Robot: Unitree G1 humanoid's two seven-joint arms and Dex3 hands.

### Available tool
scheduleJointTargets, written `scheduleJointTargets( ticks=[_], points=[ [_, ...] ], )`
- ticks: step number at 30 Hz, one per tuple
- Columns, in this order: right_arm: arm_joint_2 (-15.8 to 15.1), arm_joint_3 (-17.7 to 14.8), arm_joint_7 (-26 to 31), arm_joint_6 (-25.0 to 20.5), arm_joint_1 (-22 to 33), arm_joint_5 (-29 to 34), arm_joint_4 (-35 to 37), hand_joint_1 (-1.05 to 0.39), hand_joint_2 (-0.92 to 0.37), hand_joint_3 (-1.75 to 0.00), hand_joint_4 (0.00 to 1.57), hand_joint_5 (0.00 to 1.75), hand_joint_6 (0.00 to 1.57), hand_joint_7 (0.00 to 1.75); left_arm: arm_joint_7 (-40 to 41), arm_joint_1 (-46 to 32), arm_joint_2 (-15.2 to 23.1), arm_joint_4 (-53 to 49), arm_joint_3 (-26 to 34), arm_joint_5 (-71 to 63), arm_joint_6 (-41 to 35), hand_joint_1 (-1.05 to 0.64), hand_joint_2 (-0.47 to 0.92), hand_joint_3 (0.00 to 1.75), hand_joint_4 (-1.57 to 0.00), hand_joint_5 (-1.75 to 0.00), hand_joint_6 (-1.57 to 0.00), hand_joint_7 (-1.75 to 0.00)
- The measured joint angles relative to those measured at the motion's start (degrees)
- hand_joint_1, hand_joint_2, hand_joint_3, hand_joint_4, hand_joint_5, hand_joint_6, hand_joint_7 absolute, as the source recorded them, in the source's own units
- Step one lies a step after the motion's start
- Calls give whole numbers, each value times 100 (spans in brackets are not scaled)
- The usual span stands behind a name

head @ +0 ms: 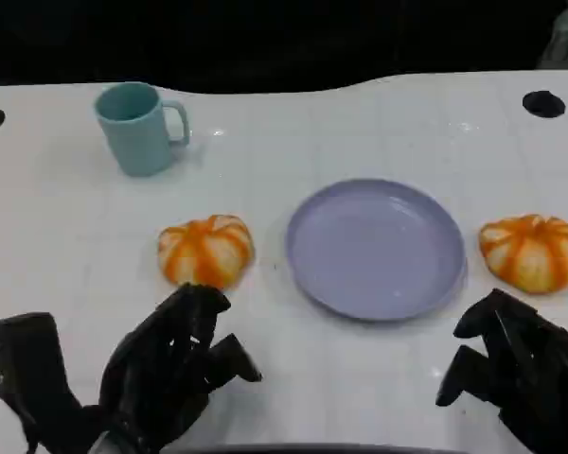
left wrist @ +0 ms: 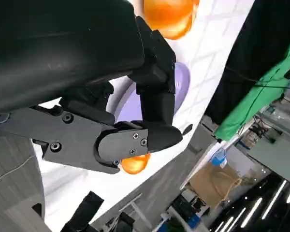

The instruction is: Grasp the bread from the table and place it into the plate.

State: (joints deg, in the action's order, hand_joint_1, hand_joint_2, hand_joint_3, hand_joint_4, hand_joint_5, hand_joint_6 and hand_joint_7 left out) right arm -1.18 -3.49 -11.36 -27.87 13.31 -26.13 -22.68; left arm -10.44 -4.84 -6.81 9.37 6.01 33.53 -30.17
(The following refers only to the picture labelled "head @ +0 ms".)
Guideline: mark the pale green mug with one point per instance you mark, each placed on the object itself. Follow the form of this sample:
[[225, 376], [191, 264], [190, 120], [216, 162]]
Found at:
[[135, 137]]

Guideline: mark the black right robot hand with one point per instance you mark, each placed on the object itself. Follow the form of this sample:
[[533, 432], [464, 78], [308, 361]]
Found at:
[[535, 373]]

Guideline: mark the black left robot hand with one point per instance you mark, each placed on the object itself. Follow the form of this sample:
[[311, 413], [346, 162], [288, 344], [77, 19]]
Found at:
[[156, 369]]

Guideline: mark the grey machine cabinet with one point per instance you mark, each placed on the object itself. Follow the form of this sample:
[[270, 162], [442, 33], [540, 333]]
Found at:
[[565, 42]]

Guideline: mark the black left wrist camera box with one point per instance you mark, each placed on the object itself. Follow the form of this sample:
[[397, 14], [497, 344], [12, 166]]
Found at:
[[26, 354]]

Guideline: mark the lilac plate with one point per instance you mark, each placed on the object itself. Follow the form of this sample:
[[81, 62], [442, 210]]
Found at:
[[376, 250]]

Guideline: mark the orange and white bread roll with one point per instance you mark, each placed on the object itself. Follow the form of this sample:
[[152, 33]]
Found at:
[[206, 253], [530, 255]]

